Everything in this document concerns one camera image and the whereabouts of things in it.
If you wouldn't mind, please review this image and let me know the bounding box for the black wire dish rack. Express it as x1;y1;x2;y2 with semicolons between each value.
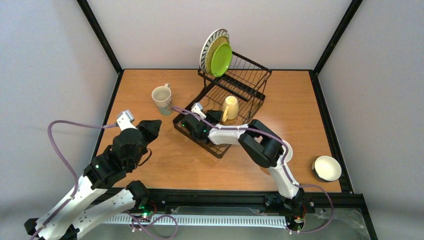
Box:
173;52;272;159

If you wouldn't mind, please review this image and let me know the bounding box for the white bowl with dark base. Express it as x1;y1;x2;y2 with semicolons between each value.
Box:
311;155;342;182

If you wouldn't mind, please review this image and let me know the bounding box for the purple cable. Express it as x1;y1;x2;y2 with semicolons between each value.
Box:
29;119;178;240
171;106;335;234

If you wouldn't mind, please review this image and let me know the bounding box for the white slotted cable duct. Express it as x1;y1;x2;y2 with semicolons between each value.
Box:
103;213;287;229

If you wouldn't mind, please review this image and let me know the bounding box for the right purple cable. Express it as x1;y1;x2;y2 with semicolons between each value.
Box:
171;106;335;234

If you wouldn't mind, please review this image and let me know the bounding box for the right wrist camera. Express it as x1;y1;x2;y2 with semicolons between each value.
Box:
191;102;206;119

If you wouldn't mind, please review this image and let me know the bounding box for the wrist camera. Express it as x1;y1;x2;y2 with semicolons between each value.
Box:
116;109;136;131
191;102;206;119

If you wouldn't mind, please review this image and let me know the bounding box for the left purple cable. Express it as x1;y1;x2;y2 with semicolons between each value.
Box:
29;119;178;240

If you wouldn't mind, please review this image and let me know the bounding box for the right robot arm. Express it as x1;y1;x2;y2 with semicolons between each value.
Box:
179;109;301;200

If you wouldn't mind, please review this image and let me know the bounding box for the left black corner post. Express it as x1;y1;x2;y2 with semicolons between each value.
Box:
76;0;123;75

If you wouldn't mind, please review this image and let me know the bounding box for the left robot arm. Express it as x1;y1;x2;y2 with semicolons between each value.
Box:
24;116;162;240

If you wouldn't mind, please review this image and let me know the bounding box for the green plate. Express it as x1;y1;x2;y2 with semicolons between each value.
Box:
211;43;233;77

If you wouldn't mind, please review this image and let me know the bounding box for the black corner post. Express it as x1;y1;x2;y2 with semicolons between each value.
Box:
313;0;363;76
76;0;123;75

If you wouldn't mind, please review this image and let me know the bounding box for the blue striped white plate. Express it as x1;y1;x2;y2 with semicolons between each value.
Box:
199;28;229;73

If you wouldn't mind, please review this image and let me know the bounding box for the yellow handled white mug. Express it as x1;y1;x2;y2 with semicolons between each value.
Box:
221;95;239;122

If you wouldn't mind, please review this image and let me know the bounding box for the black aluminium base frame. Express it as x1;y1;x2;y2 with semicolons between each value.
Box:
148;189;377;240

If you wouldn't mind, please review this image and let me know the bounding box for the right black corner post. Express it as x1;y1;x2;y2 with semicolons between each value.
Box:
313;0;363;76

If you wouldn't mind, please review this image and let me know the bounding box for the tall seashell mug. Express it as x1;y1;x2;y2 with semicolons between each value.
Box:
151;83;173;116

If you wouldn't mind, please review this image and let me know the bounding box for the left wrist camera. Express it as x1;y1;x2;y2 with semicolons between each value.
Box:
116;109;136;131

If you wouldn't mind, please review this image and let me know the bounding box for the woven bamboo tray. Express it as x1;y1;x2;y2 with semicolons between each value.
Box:
204;33;230;74

